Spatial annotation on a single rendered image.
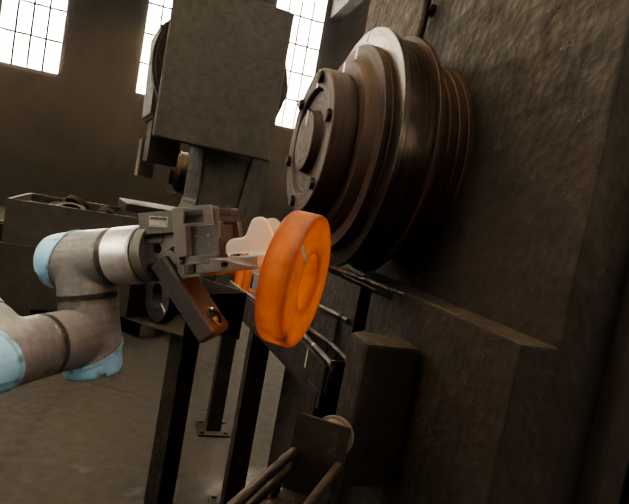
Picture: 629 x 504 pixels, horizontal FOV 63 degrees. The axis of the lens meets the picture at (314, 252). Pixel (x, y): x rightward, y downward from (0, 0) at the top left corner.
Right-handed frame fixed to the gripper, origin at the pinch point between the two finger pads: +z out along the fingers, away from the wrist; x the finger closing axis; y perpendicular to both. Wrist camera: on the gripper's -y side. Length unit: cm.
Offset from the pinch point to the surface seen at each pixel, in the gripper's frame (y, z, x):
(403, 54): 32.3, 10.1, 30.4
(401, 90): 25.9, 9.7, 28.3
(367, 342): -13.9, 2.4, 23.4
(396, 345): -14.9, 6.5, 25.9
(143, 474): -71, -93, 92
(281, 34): 150, -100, 279
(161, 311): -13, -64, 66
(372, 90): 27.6, 4.3, 31.7
